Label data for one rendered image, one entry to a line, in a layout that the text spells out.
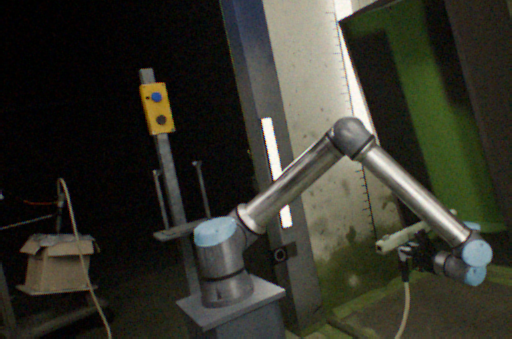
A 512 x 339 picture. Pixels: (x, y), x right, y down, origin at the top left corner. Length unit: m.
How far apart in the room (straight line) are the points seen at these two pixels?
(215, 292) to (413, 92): 1.44
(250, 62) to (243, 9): 0.29
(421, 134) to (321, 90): 0.66
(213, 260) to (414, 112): 1.35
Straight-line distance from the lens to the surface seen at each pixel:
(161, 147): 2.40
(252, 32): 2.47
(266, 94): 2.42
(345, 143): 1.42
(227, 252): 1.53
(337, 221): 2.64
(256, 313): 1.55
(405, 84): 2.35
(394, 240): 1.82
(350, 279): 2.76
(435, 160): 2.43
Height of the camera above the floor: 1.19
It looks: 4 degrees down
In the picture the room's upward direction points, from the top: 11 degrees counter-clockwise
